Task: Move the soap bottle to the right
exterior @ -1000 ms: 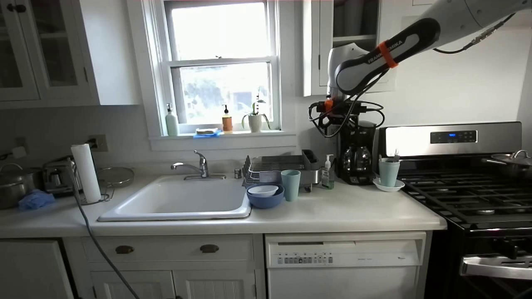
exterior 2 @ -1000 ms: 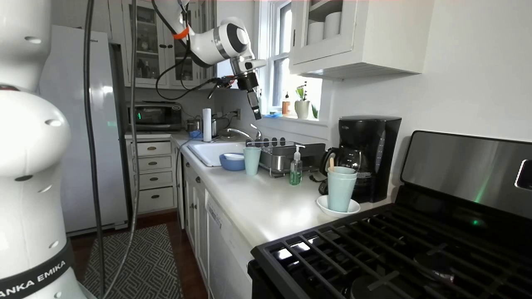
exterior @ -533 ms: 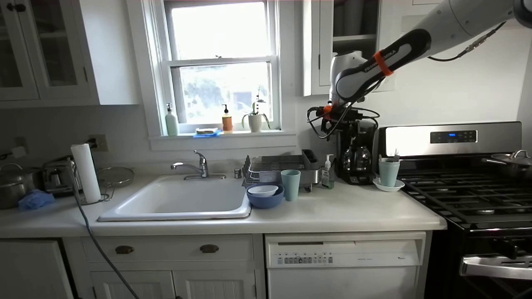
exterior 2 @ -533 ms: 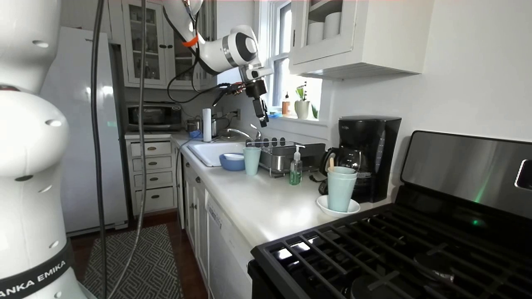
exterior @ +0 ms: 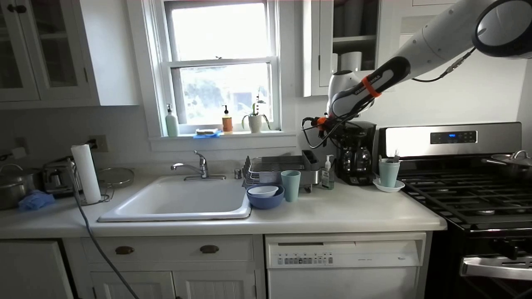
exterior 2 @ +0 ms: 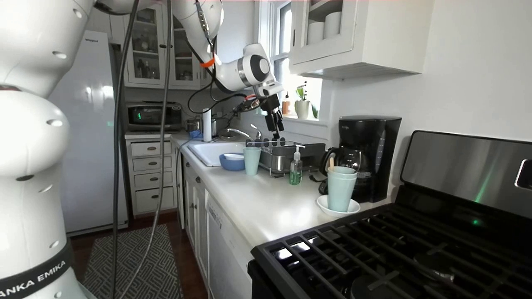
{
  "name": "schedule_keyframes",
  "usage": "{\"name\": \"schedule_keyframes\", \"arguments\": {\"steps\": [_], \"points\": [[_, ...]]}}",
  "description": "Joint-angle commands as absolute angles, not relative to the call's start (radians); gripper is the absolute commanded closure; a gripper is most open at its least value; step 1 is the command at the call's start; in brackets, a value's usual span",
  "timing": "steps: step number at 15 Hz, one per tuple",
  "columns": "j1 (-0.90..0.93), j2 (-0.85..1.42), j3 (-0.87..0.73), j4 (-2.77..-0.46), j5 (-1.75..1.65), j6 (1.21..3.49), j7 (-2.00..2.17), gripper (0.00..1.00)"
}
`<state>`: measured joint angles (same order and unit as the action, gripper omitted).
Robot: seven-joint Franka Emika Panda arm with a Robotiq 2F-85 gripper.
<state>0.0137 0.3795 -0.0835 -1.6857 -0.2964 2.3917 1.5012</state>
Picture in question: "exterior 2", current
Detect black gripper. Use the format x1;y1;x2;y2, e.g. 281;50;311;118
258;91;286;141

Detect clear green pump soap bottle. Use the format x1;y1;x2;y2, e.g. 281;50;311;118
288;143;306;188

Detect amber soap bottle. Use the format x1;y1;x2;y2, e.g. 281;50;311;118
281;90;293;118

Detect white pot with plant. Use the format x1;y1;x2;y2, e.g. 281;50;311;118
293;82;321;121

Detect grey metal dish rack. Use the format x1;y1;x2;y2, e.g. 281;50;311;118
245;136;330;180

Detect chrome faucet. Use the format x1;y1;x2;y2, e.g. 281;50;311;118
225;121;265;143

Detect teal plastic cup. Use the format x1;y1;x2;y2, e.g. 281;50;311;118
326;165;359;214
243;145;263;178

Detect blue bowl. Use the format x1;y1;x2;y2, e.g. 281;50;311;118
218;151;248;173

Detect white paper towel roll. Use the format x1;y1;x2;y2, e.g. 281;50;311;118
202;106;215;145

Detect white kitchen sink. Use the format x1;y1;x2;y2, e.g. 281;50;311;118
185;140;248;170

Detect white framed window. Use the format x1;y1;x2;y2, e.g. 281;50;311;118
256;0;330;126

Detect stainless steel pot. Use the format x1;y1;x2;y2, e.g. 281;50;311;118
185;116;205;135

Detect black coffee maker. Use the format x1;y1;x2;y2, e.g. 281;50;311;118
318;115;404;204

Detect white stacked dishes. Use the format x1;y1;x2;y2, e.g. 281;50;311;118
306;20;326;47
323;10;343;40

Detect white glass door cabinet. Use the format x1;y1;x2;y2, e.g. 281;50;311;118
122;0;256;91

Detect white saucer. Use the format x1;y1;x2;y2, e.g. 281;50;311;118
315;194;363;218

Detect black microwave oven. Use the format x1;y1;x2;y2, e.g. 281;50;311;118
125;100;185;133

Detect white base cabinet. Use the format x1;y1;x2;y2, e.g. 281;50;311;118
182;155;212;292

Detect white drawer unit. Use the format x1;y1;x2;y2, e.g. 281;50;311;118
125;133;180;219

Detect white dishwasher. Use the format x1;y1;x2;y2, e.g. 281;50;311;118
205;190;256;299

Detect white refrigerator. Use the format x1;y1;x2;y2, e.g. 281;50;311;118
47;30;130;238

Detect grey patterned rug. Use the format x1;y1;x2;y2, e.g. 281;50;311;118
82;223;185;299

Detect black gas stove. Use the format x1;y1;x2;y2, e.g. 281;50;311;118
246;130;532;299

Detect black orange wire bundle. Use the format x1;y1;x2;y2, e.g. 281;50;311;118
235;91;266;115

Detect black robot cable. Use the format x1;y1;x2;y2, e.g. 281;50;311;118
108;0;143;299
187;0;248;116

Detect grey hanging cable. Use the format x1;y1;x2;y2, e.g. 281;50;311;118
118;0;175;299

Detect white wall cabinet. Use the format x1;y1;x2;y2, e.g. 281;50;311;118
288;0;438;80

